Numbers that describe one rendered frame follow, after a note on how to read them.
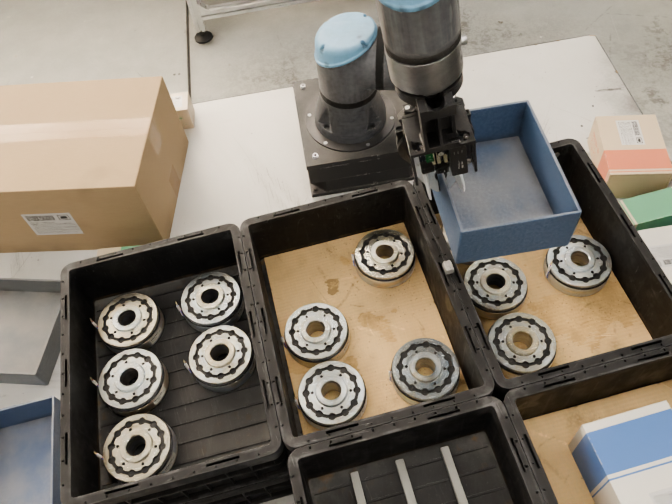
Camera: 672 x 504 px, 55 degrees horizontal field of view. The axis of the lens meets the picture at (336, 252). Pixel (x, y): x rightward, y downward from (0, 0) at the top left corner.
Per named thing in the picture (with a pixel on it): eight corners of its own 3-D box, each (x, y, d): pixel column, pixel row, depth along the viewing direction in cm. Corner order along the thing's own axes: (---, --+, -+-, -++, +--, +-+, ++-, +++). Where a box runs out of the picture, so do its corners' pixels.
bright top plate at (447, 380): (386, 345, 101) (385, 344, 100) (449, 333, 101) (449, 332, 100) (400, 406, 95) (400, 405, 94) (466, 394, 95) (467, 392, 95)
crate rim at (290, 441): (241, 228, 110) (238, 220, 108) (409, 186, 112) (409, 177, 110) (287, 456, 87) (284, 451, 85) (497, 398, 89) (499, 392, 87)
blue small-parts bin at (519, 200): (419, 151, 94) (421, 116, 88) (519, 135, 94) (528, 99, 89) (455, 264, 82) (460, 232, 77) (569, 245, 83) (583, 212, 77)
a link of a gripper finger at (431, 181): (423, 222, 82) (416, 177, 74) (415, 187, 85) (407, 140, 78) (447, 217, 82) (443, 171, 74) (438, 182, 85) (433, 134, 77)
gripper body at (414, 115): (414, 190, 74) (399, 116, 64) (401, 136, 78) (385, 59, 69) (480, 174, 73) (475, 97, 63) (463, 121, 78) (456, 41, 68)
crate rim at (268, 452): (66, 272, 108) (60, 265, 106) (240, 229, 110) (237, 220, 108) (67, 516, 85) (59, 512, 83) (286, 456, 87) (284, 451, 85)
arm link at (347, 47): (321, 61, 132) (315, 5, 121) (387, 62, 130) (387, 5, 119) (314, 103, 126) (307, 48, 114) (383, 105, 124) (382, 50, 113)
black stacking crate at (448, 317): (253, 260, 118) (240, 223, 108) (408, 220, 119) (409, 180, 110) (297, 474, 95) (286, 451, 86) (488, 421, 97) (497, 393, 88)
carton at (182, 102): (95, 142, 154) (85, 124, 149) (98, 124, 158) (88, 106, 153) (194, 127, 154) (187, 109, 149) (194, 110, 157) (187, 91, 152)
